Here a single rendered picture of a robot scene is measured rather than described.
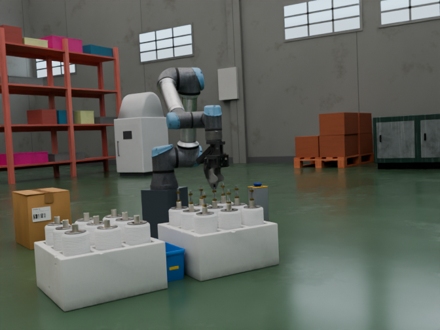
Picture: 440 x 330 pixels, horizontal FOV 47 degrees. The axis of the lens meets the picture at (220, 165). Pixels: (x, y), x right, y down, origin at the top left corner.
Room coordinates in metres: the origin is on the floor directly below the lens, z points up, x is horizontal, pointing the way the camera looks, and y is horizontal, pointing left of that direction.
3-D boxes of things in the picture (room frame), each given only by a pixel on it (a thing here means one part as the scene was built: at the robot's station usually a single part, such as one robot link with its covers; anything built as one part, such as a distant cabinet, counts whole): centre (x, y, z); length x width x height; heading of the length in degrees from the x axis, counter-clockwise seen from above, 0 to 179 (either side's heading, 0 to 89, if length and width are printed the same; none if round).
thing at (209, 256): (2.20, 0.03, 0.09); 0.39 x 0.39 x 0.18; 31
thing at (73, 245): (1.76, 0.52, 0.16); 0.10 x 0.10 x 0.18
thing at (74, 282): (1.92, 0.49, 0.09); 0.39 x 0.39 x 0.18; 33
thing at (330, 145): (8.24, -1.90, 0.41); 1.34 x 0.96 x 0.83; 148
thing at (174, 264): (2.09, 0.28, 0.06); 0.30 x 0.11 x 0.12; 31
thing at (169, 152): (2.69, 0.30, 0.47); 0.13 x 0.12 x 0.14; 106
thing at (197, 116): (2.28, 0.07, 0.64); 0.11 x 0.11 x 0.08; 16
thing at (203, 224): (2.04, 0.07, 0.16); 0.10 x 0.10 x 0.18
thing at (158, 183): (2.68, 0.30, 0.35); 0.15 x 0.15 x 0.10
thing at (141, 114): (8.09, 1.24, 0.66); 0.67 x 0.62 x 1.31; 149
